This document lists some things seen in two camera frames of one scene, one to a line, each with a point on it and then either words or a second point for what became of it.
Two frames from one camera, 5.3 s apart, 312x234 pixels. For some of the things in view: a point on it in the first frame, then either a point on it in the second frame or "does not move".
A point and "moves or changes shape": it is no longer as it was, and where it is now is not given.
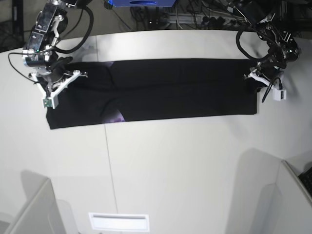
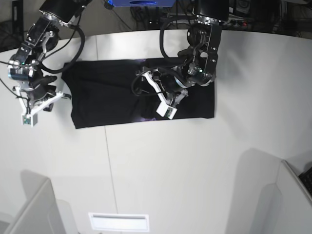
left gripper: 57,68 -> 42,89
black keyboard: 306,178 does not move
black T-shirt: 110,91 moves or changes shape
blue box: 141,3 does not move
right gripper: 268,69 -> 171,84
